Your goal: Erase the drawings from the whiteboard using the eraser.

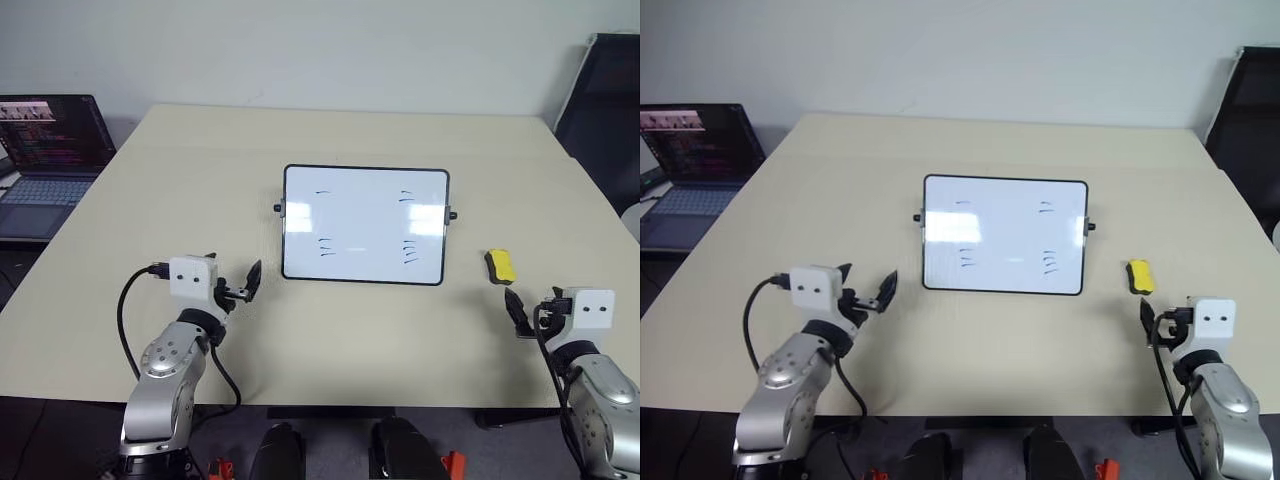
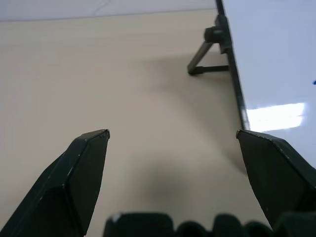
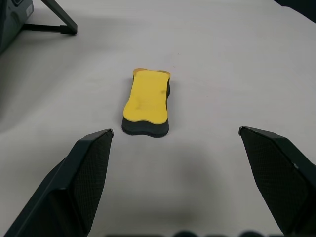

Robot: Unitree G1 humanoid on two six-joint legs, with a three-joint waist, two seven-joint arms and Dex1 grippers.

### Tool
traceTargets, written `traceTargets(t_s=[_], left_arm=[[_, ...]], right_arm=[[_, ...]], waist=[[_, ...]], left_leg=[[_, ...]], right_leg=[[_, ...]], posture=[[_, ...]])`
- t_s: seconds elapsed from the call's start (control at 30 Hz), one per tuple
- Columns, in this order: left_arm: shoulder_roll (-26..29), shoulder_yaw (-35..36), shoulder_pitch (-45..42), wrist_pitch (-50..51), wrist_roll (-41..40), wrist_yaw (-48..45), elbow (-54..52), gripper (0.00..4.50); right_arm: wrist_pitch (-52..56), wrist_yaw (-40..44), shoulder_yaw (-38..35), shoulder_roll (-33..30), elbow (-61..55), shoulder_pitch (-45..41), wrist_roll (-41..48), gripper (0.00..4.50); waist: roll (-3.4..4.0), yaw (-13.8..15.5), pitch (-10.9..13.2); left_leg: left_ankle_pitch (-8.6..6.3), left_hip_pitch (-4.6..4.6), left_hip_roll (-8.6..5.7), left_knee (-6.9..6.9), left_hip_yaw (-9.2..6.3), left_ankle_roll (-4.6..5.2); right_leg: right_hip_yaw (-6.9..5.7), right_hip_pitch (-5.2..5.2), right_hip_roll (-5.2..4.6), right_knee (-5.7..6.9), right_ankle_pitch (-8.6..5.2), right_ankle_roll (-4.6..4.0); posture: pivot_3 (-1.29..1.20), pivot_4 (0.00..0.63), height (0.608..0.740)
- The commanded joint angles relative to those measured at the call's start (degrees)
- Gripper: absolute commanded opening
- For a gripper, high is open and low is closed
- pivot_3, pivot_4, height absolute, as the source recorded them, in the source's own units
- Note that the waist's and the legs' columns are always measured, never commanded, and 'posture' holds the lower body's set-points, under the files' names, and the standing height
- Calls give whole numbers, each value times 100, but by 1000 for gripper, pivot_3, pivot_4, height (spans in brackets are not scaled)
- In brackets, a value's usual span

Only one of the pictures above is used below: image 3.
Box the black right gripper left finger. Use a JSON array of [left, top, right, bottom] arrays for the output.
[[0, 128, 114, 237]]

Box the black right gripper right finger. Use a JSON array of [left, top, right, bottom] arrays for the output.
[[238, 126, 316, 237]]

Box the yellow and black eraser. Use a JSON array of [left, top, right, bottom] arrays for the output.
[[121, 68, 171, 139]]

